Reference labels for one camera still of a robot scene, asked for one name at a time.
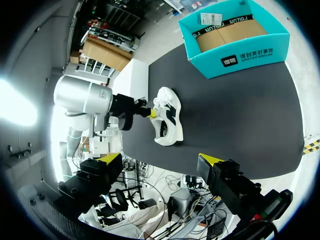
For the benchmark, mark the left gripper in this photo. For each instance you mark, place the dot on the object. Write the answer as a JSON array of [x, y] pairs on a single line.
[[123, 110]]

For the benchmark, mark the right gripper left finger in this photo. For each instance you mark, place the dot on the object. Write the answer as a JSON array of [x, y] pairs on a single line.
[[97, 175]]

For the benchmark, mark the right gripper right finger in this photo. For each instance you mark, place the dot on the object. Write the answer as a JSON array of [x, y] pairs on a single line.
[[225, 180]]

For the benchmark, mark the white shoe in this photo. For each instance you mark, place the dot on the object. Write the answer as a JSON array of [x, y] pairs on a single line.
[[172, 120]]

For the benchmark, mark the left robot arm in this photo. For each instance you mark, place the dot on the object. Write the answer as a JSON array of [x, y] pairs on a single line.
[[80, 97]]

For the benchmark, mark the white shoebox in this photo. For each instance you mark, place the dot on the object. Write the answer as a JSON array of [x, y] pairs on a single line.
[[132, 77]]

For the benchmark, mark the person's legs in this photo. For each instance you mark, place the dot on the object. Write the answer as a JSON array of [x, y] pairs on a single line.
[[140, 220]]

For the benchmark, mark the white paper label tag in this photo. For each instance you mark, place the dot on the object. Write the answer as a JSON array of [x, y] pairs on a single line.
[[211, 18]]

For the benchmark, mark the teal box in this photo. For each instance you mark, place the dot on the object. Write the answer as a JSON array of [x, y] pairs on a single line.
[[250, 60]]

